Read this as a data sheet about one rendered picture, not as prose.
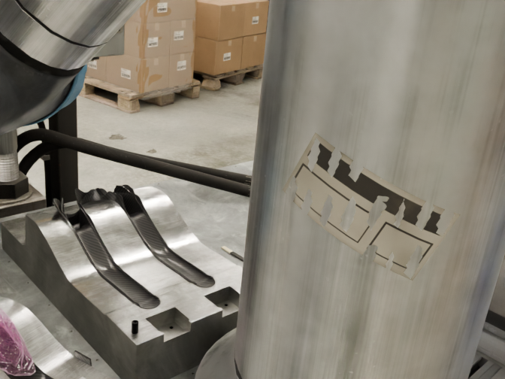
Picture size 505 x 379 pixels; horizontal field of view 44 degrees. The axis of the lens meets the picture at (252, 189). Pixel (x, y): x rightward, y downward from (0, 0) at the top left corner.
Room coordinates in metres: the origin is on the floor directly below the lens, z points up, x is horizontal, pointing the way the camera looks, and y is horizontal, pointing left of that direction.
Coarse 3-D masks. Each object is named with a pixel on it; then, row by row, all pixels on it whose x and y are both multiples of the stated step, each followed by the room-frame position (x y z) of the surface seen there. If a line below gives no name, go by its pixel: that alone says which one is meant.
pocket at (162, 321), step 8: (168, 312) 0.78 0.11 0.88; (176, 312) 0.79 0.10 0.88; (152, 320) 0.76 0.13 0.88; (160, 320) 0.77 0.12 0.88; (168, 320) 0.78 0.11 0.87; (176, 320) 0.79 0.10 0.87; (184, 320) 0.77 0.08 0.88; (160, 328) 0.77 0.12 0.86; (168, 328) 0.77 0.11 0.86; (176, 328) 0.77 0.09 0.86; (184, 328) 0.77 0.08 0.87; (168, 336) 0.75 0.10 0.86; (176, 336) 0.74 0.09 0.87
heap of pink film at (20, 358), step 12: (0, 312) 0.71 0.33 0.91; (0, 324) 0.69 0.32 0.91; (12, 324) 0.70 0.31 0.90; (0, 336) 0.67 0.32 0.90; (12, 336) 0.68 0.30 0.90; (0, 348) 0.65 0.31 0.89; (12, 348) 0.66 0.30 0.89; (24, 348) 0.67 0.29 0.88; (0, 360) 0.64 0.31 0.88; (12, 360) 0.65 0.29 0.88; (24, 360) 0.66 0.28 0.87; (12, 372) 0.64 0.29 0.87; (24, 372) 0.64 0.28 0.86
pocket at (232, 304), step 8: (224, 288) 0.86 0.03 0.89; (232, 288) 0.86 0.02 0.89; (208, 296) 0.84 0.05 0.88; (216, 296) 0.85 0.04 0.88; (224, 296) 0.86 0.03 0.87; (232, 296) 0.86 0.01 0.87; (216, 304) 0.85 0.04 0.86; (224, 304) 0.85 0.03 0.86; (232, 304) 0.85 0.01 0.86; (224, 312) 0.83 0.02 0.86; (232, 312) 0.81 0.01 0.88
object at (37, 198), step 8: (32, 192) 1.35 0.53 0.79; (24, 200) 1.31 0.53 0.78; (32, 200) 1.31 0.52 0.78; (40, 200) 1.32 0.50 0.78; (0, 208) 1.26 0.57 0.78; (8, 208) 1.27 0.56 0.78; (16, 208) 1.28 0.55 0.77; (24, 208) 1.30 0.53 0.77; (32, 208) 1.31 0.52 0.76; (40, 208) 1.32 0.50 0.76; (0, 216) 1.26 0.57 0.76; (8, 216) 1.27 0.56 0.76
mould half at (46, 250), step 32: (160, 192) 1.11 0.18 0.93; (32, 224) 0.94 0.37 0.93; (64, 224) 0.94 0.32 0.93; (96, 224) 0.97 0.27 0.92; (128, 224) 0.99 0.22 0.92; (160, 224) 1.02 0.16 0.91; (32, 256) 0.94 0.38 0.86; (64, 256) 0.88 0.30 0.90; (128, 256) 0.93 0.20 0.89; (192, 256) 0.96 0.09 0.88; (64, 288) 0.85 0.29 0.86; (96, 288) 0.83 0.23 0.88; (160, 288) 0.84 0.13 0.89; (192, 288) 0.85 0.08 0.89; (96, 320) 0.78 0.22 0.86; (128, 320) 0.74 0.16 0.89; (192, 320) 0.76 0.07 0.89; (224, 320) 0.80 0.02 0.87; (128, 352) 0.71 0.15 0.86; (160, 352) 0.72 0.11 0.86; (192, 352) 0.76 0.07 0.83
